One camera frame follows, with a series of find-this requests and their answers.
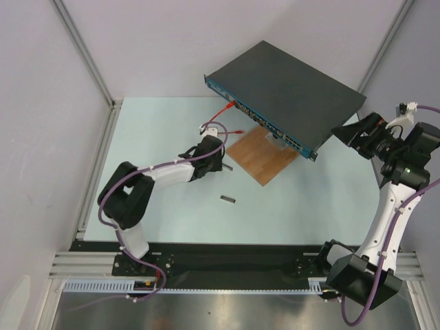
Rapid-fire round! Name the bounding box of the aluminium frame post right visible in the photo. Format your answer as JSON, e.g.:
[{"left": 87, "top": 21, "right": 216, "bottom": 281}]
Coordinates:
[{"left": 357, "top": 0, "right": 416, "bottom": 94}]

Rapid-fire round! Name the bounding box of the aluminium frame post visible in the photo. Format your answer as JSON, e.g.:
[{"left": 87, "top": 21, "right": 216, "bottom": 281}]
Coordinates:
[
  {"left": 357, "top": 0, "right": 416, "bottom": 94},
  {"left": 49, "top": 0, "right": 122, "bottom": 111}
]

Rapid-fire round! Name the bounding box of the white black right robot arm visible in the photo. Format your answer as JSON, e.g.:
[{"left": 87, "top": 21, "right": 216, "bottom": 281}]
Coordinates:
[{"left": 316, "top": 113, "right": 439, "bottom": 310}]

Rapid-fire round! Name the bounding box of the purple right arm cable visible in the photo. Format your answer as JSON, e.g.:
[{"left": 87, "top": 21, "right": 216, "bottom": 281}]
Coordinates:
[{"left": 340, "top": 104, "right": 440, "bottom": 327}]

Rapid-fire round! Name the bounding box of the silver transceiver module on table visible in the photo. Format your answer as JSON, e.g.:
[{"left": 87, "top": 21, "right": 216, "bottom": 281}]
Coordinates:
[{"left": 220, "top": 195, "right": 236, "bottom": 204}]

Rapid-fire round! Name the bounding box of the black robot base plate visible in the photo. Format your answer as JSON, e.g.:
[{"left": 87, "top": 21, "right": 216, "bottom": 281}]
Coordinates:
[{"left": 70, "top": 241, "right": 329, "bottom": 291}]

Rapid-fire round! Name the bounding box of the aluminium frame post left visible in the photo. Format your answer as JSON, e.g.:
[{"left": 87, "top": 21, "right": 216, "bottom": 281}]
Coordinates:
[{"left": 49, "top": 0, "right": 122, "bottom": 111}]

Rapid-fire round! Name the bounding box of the red ethernet cable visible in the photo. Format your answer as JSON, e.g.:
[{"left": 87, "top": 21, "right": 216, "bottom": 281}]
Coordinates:
[{"left": 201, "top": 101, "right": 245, "bottom": 135}]

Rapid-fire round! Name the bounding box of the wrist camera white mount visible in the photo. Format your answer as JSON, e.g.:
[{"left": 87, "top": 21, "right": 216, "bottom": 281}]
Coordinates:
[
  {"left": 199, "top": 125, "right": 219, "bottom": 139},
  {"left": 386, "top": 102, "right": 418, "bottom": 129}
]

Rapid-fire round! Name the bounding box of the blue black network switch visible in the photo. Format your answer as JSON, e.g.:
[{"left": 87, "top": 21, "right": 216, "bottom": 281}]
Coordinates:
[{"left": 204, "top": 41, "right": 366, "bottom": 161}]

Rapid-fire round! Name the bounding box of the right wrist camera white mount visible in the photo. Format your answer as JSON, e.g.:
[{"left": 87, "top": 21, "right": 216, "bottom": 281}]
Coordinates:
[{"left": 386, "top": 102, "right": 418, "bottom": 129}]

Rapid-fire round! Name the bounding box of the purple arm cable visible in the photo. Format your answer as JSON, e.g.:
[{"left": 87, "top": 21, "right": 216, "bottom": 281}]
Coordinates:
[
  {"left": 340, "top": 104, "right": 440, "bottom": 327},
  {"left": 97, "top": 120, "right": 229, "bottom": 305}
]

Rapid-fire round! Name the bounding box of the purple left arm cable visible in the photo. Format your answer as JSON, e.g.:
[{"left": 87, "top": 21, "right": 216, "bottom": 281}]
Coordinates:
[{"left": 97, "top": 120, "right": 229, "bottom": 305}]

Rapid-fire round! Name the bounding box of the wooden base board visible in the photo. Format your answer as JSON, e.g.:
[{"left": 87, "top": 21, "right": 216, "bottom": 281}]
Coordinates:
[{"left": 226, "top": 126, "right": 300, "bottom": 186}]

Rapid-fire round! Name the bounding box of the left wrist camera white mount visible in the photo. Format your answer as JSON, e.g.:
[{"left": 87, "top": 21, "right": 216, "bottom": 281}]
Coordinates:
[{"left": 199, "top": 125, "right": 219, "bottom": 139}]

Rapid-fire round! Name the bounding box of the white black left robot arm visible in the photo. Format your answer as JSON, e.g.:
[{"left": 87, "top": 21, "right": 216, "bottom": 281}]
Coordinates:
[{"left": 98, "top": 135, "right": 224, "bottom": 275}]

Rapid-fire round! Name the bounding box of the grey slotted cable duct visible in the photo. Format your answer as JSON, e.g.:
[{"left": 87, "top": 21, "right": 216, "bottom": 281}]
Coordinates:
[{"left": 63, "top": 277, "right": 338, "bottom": 295}]

